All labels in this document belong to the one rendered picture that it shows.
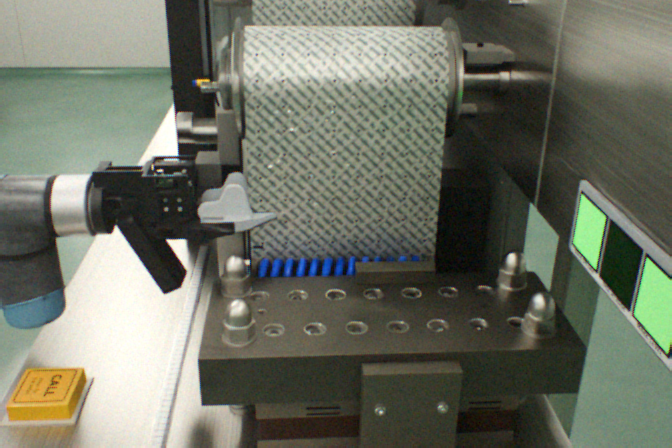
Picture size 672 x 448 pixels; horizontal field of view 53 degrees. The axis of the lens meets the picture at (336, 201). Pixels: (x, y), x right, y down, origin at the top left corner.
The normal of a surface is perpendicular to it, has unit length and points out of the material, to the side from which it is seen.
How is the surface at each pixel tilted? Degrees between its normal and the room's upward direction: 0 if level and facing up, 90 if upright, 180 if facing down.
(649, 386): 0
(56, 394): 0
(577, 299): 90
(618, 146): 90
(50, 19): 90
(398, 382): 90
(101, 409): 0
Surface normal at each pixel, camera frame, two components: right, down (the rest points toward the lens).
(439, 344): 0.01, -0.91
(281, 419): 0.07, 0.40
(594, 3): -1.00, 0.01
